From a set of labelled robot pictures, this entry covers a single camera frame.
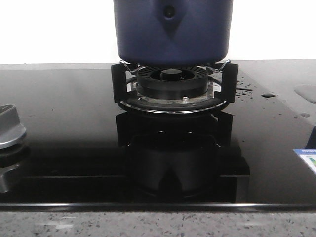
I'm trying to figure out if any blue cooking pot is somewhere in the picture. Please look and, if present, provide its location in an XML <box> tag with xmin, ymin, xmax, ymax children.
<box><xmin>113</xmin><ymin>0</ymin><xmax>233</xmax><ymax>66</ymax></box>

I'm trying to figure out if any black pot support grate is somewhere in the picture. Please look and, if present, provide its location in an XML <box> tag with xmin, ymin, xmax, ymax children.
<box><xmin>111</xmin><ymin>60</ymin><xmax>238</xmax><ymax>115</ymax></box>

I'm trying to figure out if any black gas burner head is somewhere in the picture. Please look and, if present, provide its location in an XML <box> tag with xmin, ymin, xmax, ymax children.
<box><xmin>126</xmin><ymin>67</ymin><xmax>220</xmax><ymax>111</ymax></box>

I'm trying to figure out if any black gas stove cooktop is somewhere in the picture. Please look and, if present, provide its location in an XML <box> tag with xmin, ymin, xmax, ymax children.
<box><xmin>0</xmin><ymin>65</ymin><xmax>316</xmax><ymax>212</ymax></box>

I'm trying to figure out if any silver stove control knob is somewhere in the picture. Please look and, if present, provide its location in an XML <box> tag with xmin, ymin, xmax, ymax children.
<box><xmin>0</xmin><ymin>104</ymin><xmax>26</xmax><ymax>149</ymax></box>

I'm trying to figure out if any blue energy label sticker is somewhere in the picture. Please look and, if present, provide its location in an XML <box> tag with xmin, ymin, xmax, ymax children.
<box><xmin>293</xmin><ymin>148</ymin><xmax>316</xmax><ymax>174</ymax></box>

